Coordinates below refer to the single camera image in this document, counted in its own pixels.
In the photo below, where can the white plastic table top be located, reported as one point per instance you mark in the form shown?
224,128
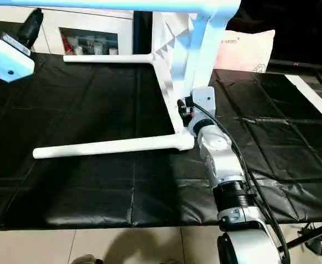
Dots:
177,55

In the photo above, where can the white plastic table leg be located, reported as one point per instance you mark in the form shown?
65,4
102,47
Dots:
108,58
111,4
100,146
207,49

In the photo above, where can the pink pillow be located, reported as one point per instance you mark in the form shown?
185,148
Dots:
243,49

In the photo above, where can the black furniture with yellow label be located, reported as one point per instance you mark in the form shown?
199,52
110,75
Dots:
144,33

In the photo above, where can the black work mat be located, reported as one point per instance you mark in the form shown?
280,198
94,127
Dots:
94,110

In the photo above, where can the dark low tv bench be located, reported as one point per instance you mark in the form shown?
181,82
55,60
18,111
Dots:
304,67

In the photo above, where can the white cabinet with glass doors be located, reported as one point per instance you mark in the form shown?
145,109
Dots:
83,30

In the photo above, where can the black tripod stand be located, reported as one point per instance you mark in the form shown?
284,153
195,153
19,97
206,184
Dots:
309,236

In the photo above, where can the dark robot foot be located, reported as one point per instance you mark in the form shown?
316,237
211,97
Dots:
86,259

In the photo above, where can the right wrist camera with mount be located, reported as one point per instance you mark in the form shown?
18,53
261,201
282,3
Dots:
203,102

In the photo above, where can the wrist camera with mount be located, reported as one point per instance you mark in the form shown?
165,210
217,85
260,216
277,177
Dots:
203,102
9,49

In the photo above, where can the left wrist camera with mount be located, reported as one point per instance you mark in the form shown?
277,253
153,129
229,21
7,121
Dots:
9,49

